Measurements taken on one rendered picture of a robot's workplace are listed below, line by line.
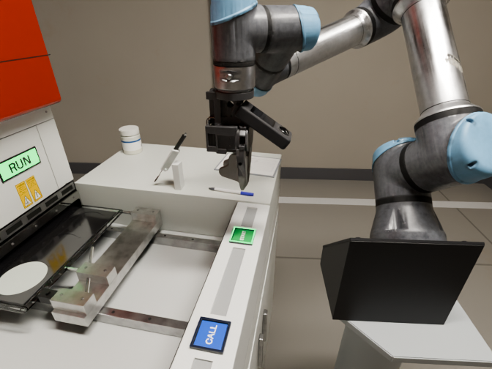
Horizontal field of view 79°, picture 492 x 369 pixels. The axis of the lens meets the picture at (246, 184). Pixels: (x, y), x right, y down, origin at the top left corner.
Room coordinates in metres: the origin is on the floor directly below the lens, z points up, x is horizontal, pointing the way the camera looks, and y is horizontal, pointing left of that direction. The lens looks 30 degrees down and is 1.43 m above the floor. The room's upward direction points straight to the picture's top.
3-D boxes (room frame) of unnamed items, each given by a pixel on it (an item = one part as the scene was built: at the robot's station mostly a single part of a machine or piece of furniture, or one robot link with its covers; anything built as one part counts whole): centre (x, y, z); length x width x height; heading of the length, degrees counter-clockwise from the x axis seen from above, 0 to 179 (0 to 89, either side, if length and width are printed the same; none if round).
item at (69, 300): (0.43, 0.37, 0.89); 0.08 x 0.03 x 0.03; 79
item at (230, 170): (0.55, 0.03, 1.14); 0.06 x 0.03 x 0.09; 79
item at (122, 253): (0.58, 0.34, 0.87); 0.36 x 0.08 x 0.03; 169
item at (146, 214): (0.75, 0.31, 0.89); 0.08 x 0.03 x 0.03; 79
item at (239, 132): (0.57, 0.03, 1.25); 0.09 x 0.08 x 0.12; 79
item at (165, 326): (0.44, 0.34, 0.84); 0.50 x 0.02 x 0.03; 79
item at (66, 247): (0.62, 0.60, 0.90); 0.34 x 0.34 x 0.01; 79
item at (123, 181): (0.93, 0.20, 0.89); 0.62 x 0.35 x 0.14; 79
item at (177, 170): (0.79, 0.22, 1.03); 0.06 x 0.04 x 0.13; 79
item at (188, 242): (0.71, 0.29, 0.84); 0.50 x 0.02 x 0.03; 79
